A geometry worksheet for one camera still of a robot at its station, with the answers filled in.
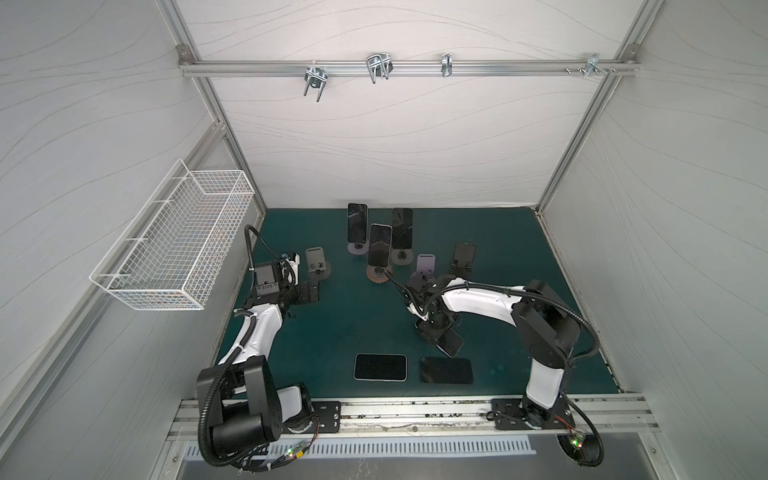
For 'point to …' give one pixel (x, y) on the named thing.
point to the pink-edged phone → (380, 245)
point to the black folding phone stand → (464, 255)
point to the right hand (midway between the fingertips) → (440, 323)
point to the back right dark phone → (402, 228)
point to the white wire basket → (174, 249)
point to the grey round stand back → (402, 257)
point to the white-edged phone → (381, 367)
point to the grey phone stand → (318, 267)
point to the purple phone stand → (425, 264)
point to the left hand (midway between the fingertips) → (306, 279)
